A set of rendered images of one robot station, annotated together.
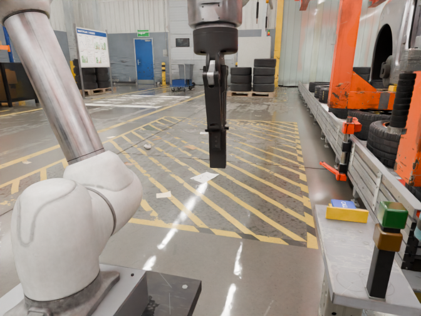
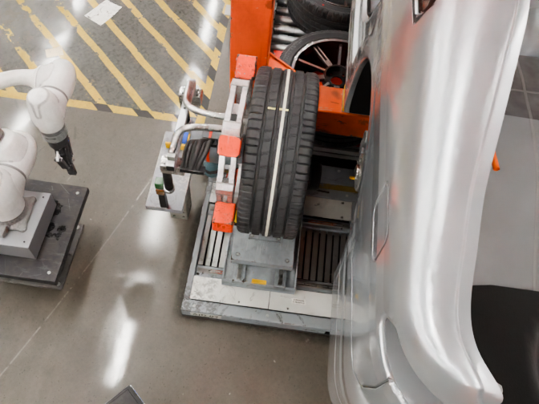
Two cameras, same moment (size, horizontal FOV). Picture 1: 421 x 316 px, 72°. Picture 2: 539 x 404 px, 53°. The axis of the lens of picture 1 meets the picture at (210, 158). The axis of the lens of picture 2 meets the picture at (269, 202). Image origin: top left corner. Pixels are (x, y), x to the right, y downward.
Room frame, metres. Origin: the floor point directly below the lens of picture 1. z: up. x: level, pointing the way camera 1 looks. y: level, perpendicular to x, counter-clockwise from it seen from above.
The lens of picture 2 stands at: (-0.76, -0.52, 2.61)
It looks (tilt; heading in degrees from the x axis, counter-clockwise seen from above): 60 degrees down; 346
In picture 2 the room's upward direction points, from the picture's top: 8 degrees clockwise
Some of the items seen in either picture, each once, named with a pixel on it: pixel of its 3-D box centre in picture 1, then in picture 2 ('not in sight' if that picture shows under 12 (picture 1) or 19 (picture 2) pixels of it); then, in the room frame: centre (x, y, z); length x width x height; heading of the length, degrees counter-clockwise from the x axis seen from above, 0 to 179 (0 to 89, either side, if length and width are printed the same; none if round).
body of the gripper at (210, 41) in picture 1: (215, 58); (59, 143); (0.52, -0.01, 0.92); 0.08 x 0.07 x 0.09; 170
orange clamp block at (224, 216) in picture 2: not in sight; (223, 216); (0.20, -0.59, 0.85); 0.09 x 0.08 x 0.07; 166
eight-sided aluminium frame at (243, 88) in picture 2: not in sight; (234, 147); (0.50, -0.66, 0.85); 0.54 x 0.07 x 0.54; 166
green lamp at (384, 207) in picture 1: (391, 214); (160, 183); (0.49, -0.35, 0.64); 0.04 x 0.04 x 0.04; 76
